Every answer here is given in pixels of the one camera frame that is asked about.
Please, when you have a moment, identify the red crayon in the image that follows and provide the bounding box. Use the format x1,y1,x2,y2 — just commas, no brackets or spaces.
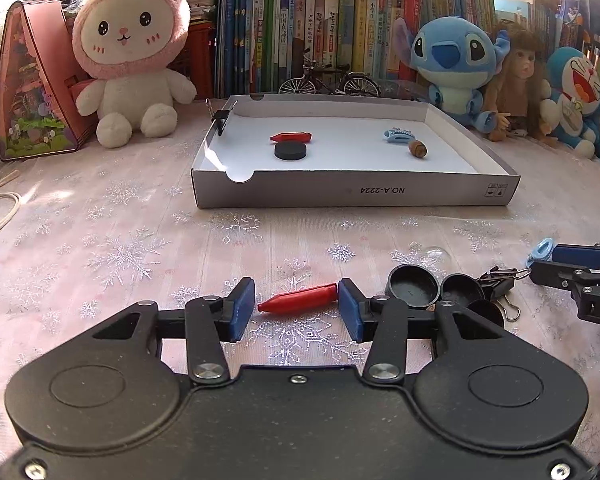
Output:
270,132,312,143
258,283,338,315

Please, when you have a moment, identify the black binder clip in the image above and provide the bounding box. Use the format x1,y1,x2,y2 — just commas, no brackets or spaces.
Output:
477,266,530,323
204,99,237,136

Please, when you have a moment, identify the small black round cap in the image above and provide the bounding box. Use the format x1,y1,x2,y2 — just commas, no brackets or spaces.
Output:
440,273,486,307

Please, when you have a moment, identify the large black round lid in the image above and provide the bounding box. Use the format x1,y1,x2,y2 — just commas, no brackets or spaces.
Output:
467,299,505,328

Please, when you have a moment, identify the black round disc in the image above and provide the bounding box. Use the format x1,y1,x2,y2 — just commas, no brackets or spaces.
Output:
274,141,308,162

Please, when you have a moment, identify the brown acorn nut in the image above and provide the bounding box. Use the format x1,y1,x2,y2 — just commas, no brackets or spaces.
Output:
407,140,428,158

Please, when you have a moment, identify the light blue hair clip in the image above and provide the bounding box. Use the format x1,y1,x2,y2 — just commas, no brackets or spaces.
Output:
526,237,555,268
384,128,417,144

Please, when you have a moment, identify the clear plastic dome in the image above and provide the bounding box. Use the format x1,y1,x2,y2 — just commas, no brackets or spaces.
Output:
417,246,452,268

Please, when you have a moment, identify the white cardboard box tray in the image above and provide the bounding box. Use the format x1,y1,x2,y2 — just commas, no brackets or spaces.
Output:
190,93,520,209

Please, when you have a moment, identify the blue Doraemon plush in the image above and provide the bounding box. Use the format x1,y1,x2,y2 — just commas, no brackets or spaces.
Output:
540,47,600,160

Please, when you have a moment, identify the black binder clip on tray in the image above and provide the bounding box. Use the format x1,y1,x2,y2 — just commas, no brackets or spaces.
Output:
204,99,237,136

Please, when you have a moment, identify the brown haired baby doll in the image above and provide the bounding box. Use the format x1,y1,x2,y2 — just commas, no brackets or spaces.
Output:
483,21,557,148

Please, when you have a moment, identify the pink snowflake tablecloth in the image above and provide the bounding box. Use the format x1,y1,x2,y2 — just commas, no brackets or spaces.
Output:
0,103,600,463

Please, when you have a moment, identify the black miniature bicycle model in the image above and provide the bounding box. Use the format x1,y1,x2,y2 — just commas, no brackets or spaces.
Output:
278,50,381,98

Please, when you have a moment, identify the blue Stitch plush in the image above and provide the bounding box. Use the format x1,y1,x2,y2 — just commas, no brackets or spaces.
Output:
392,16,510,134

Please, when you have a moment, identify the red storage box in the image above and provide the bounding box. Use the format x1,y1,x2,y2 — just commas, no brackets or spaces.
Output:
169,21,215,100

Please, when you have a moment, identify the pink triangular house box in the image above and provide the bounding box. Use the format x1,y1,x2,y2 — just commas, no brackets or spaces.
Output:
0,0,97,162

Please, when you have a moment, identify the row of books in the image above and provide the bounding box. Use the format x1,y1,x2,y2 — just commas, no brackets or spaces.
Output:
122,0,600,97

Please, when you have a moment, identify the pink hooded bunny plush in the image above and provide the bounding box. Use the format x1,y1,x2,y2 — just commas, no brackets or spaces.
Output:
72,0,197,148

